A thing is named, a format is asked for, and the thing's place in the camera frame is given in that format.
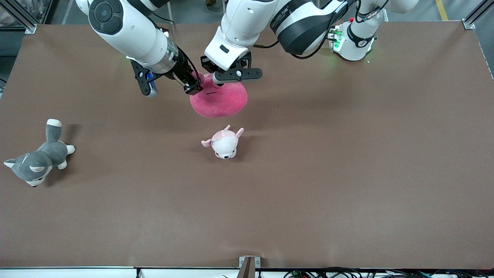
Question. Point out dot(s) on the grey white husky plush toy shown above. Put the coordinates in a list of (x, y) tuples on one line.
[(46, 154)]

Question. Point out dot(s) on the small light pink plush animal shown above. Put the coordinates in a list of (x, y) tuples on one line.
[(225, 144)]

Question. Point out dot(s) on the aluminium frame profile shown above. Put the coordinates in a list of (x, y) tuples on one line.
[(23, 21), (469, 24)]

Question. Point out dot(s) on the silver metal bracket plate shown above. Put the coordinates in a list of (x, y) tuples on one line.
[(257, 262)]

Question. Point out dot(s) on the brown table cover sheet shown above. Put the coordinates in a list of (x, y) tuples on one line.
[(270, 212)]

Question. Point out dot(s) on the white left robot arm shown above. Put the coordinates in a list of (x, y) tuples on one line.
[(301, 27)]

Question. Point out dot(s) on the white metal stand leg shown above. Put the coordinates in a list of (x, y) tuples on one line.
[(170, 13)]

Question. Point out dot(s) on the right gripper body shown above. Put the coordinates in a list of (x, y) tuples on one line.
[(182, 73)]

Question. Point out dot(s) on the round dark pink plush toy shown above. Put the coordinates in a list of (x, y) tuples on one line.
[(220, 102)]

